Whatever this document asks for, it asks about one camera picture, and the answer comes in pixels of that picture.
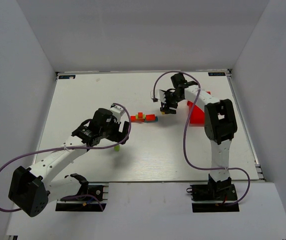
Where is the teal long block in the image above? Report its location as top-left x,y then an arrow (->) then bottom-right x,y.
144,116 -> 158,123

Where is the red arch block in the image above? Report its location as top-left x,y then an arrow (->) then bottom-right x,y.
130,115 -> 145,123

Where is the red rectangular block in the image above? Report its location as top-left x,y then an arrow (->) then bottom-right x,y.
146,114 -> 155,118

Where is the green rectangular block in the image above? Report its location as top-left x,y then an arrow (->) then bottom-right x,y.
136,117 -> 146,122

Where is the small red cube block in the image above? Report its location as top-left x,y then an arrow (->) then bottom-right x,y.
138,112 -> 144,119

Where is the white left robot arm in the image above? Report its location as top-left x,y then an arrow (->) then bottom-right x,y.
8,103 -> 131,217

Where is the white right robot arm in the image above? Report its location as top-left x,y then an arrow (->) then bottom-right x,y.
152,71 -> 238,192

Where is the small green cube block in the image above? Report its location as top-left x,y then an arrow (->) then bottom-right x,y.
114,145 -> 120,152

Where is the red plastic bin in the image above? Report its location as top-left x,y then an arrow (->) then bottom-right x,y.
186,90 -> 211,127

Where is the right blue corner label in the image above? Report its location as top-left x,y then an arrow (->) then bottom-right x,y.
208,72 -> 226,77

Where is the blue corner label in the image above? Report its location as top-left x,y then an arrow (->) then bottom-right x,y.
208,72 -> 226,77
58,75 -> 76,80

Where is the left blue corner label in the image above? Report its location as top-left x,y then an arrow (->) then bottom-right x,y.
58,75 -> 76,80

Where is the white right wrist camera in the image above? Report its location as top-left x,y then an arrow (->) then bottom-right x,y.
150,89 -> 166,103

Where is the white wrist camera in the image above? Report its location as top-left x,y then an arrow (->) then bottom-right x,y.
109,104 -> 125,123
150,89 -> 166,103

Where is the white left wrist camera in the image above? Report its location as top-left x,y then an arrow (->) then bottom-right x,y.
109,104 -> 125,123

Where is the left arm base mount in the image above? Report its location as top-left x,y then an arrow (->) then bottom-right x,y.
55,183 -> 109,213

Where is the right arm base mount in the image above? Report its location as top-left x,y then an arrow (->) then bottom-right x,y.
186,184 -> 240,213

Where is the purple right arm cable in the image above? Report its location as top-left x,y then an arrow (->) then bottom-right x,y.
153,71 -> 251,207

